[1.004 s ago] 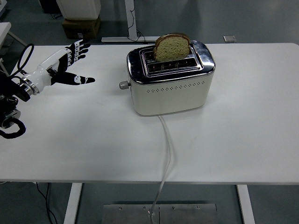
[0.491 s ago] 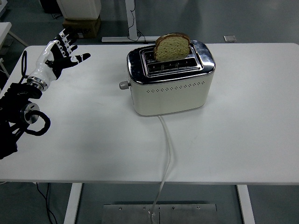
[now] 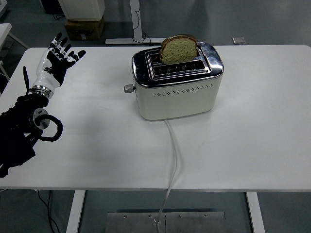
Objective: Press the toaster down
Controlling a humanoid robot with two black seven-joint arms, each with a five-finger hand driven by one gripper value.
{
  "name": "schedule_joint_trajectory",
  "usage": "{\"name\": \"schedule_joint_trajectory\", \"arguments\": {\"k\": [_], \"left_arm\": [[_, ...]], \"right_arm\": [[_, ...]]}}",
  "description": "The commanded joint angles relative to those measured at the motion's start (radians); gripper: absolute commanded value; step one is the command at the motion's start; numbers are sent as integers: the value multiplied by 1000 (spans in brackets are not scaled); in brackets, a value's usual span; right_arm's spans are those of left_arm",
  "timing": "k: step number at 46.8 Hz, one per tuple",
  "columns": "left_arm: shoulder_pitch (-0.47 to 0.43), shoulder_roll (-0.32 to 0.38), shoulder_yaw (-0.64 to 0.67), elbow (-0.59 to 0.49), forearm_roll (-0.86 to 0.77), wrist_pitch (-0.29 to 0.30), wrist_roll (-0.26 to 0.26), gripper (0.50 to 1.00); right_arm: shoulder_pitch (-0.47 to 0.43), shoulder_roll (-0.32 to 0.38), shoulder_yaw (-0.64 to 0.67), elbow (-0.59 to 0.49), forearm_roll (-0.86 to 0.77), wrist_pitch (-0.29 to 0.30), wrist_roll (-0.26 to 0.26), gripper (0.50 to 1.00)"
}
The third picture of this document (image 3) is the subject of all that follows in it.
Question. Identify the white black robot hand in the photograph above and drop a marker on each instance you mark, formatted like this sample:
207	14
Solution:
43	77

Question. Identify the grey square floor plate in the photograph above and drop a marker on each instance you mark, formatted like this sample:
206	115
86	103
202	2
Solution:
238	40

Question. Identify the white T-shaped table stand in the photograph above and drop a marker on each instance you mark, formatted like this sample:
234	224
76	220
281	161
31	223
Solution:
135	24

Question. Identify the black box on floor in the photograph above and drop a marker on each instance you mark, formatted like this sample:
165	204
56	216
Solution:
51	6

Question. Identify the grey metal plate with screws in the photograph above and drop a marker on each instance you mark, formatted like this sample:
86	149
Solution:
189	223

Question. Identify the brown cardboard box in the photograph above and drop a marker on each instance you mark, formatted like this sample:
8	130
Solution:
83	30

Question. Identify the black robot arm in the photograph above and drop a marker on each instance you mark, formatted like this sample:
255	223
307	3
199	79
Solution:
14	126

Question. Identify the white box-shaped appliance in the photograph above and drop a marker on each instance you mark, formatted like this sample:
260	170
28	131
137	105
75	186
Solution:
82	8

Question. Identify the grey toaster lever knob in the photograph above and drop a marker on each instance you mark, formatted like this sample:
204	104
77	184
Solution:
128	88

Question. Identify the white side table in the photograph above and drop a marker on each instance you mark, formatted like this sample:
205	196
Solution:
4	32

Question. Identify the brown bread slice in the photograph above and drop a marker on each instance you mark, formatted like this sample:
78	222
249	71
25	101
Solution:
178	52

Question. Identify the cream chrome two-slot toaster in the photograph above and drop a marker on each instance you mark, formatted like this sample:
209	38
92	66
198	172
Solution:
179	102

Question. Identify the white table leg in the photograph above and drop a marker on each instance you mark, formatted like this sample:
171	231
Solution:
255	213
75	211

